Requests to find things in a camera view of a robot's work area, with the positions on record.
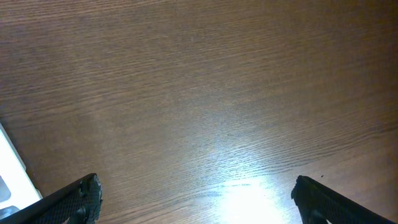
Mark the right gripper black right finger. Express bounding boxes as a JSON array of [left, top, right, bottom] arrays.
[[291, 175, 394, 224]]

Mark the white plastic cutlery tray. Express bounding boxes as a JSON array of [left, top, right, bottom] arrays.
[[0, 125, 43, 219]]

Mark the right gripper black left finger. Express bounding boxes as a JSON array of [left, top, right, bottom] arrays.
[[1, 173, 103, 224]]

